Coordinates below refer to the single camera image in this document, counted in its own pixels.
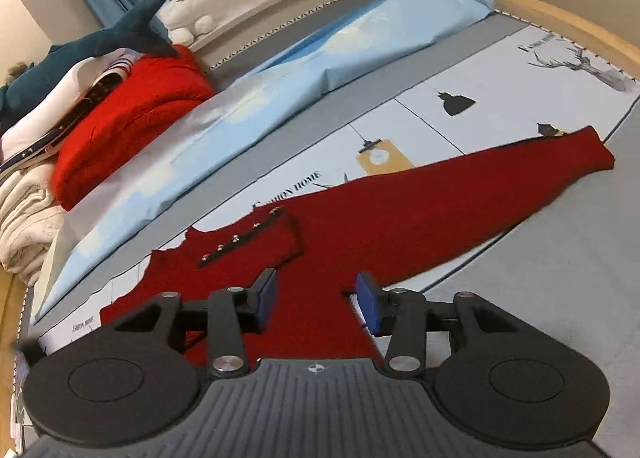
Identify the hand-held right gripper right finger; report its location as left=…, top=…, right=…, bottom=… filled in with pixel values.
left=354, top=272, right=518, bottom=380

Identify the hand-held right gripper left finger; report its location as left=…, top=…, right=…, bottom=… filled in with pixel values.
left=112, top=267, right=279, bottom=380

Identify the dark red knit sweater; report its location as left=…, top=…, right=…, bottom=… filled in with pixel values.
left=99, top=126, right=615, bottom=369

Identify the cream folded clothes pile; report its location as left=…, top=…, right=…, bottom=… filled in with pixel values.
left=0, top=52, right=138, bottom=173

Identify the light blue quilt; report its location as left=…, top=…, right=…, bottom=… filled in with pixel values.
left=30, top=0, right=496, bottom=326

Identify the bright red folded sweater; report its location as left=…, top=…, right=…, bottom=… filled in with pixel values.
left=51, top=45, right=215, bottom=211

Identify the beige folded blanket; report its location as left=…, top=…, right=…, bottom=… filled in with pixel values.
left=0, top=158, right=68, bottom=286

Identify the grey printed bed sheet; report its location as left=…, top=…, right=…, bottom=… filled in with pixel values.
left=15, top=0, right=640, bottom=439

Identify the white bear plush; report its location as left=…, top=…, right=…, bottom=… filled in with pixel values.
left=157, top=0, right=218, bottom=46

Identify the white window sill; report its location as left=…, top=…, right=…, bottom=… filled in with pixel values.
left=190, top=0, right=416, bottom=53

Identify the teal shark plush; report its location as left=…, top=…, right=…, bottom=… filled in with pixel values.
left=0, top=0, right=181, bottom=113

